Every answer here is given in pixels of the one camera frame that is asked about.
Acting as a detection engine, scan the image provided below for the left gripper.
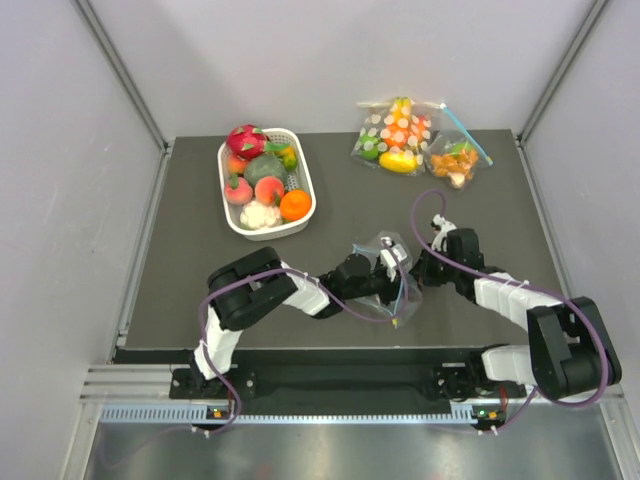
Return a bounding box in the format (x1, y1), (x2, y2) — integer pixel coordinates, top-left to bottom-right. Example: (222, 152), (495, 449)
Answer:
(343, 262), (414, 306)

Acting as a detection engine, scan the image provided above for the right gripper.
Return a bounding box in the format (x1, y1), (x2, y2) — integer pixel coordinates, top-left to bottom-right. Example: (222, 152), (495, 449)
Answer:
(406, 243), (460, 287)

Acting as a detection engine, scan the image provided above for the clear blue zip bag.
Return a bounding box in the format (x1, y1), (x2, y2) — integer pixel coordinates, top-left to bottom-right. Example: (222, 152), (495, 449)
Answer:
(352, 231), (422, 328)

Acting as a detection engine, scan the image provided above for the orange fake peach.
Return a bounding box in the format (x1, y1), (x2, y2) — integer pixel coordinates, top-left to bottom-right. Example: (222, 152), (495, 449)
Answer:
(254, 176), (285, 206)

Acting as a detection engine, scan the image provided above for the red fake dragon fruit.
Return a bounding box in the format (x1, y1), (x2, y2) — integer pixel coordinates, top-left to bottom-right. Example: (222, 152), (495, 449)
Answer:
(226, 124), (269, 160)

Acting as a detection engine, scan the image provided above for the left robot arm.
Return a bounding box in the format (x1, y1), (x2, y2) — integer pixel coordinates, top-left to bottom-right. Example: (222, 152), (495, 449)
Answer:
(189, 237), (411, 397)

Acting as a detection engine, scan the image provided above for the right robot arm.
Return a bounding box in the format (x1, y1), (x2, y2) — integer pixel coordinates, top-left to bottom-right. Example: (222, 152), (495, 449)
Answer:
(411, 222), (622, 401)

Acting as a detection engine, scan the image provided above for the orange fake tangerine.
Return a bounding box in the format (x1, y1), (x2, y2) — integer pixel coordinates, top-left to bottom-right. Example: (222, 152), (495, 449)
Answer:
(279, 189), (312, 222)

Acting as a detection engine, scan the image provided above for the small bag of orange pieces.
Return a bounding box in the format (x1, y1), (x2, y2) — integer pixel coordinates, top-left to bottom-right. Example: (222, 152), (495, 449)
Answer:
(428, 103), (493, 190)

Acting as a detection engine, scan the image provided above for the polka dot fruit bag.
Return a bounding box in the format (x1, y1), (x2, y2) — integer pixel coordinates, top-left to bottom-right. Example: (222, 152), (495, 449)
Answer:
(351, 96), (444, 176)

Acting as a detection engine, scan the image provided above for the white fake cauliflower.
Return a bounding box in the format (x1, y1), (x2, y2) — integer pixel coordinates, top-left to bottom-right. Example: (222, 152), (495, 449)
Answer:
(240, 200), (282, 230)

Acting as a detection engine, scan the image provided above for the green yellow fake lime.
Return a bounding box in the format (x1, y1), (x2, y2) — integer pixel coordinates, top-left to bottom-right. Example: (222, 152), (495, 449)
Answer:
(277, 145), (298, 172)

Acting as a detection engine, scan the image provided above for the green fake broccoli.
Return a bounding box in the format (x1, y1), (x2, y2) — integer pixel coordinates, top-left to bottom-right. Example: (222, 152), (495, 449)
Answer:
(243, 154), (288, 187)

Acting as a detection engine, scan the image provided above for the red fake peach in basket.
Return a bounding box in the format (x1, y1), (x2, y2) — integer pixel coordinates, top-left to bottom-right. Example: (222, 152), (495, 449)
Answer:
(226, 153), (250, 176)

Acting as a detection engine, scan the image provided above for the white plastic basket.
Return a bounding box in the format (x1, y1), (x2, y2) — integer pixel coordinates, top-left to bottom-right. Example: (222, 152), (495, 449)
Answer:
(218, 124), (316, 241)

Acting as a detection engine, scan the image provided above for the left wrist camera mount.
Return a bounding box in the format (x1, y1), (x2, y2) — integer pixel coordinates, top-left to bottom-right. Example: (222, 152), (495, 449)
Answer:
(380, 237), (409, 282)

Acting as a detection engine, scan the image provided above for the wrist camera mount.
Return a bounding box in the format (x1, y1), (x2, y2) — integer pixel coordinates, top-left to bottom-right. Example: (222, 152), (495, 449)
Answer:
(431, 214), (457, 252)
(380, 237), (409, 282)

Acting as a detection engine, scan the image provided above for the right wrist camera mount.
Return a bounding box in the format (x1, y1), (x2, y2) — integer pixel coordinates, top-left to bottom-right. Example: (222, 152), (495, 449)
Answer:
(431, 214), (457, 252)

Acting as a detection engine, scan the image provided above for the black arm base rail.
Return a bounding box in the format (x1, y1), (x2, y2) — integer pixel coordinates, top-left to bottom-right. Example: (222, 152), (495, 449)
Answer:
(169, 347), (526, 415)

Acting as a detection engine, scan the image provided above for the grey cable duct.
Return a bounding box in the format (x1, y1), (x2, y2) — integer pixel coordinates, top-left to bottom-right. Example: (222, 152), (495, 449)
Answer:
(99, 404), (500, 425)

